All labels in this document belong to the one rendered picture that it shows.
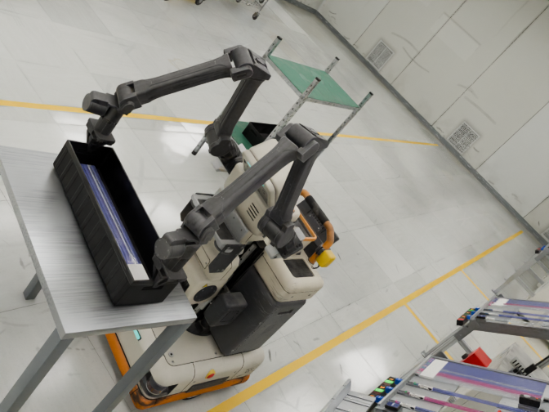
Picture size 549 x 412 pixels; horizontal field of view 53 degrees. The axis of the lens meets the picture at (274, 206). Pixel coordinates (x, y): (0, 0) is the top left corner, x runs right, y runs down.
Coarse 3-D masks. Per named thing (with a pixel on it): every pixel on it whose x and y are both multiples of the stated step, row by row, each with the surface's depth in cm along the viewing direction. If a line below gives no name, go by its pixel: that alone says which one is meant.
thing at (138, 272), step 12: (84, 168) 184; (96, 180) 184; (96, 192) 180; (108, 204) 179; (108, 216) 175; (120, 228) 174; (120, 240) 170; (132, 252) 170; (132, 264) 166; (144, 276) 166
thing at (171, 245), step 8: (184, 224) 151; (168, 232) 144; (176, 232) 146; (184, 232) 148; (192, 232) 151; (208, 232) 146; (160, 240) 144; (168, 240) 143; (176, 240) 143; (184, 240) 146; (192, 240) 147; (200, 240) 147; (208, 240) 149; (160, 248) 144; (168, 248) 143; (176, 248) 145; (184, 248) 147; (160, 256) 144; (168, 256) 143; (176, 256) 146
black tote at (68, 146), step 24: (72, 144) 180; (72, 168) 175; (96, 168) 194; (120, 168) 187; (72, 192) 174; (120, 192) 186; (96, 216) 165; (120, 216) 184; (144, 216) 177; (96, 240) 164; (144, 240) 176; (96, 264) 163; (120, 264) 156; (144, 264) 175; (120, 288) 155; (144, 288) 157; (168, 288) 165
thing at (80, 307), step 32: (0, 160) 171; (32, 160) 179; (32, 192) 169; (64, 192) 178; (32, 224) 160; (64, 224) 168; (32, 256) 154; (64, 256) 159; (32, 288) 235; (64, 288) 151; (96, 288) 158; (64, 320) 143; (96, 320) 150; (128, 320) 157; (160, 320) 164; (192, 320) 175; (160, 352) 182; (32, 384) 153; (128, 384) 189
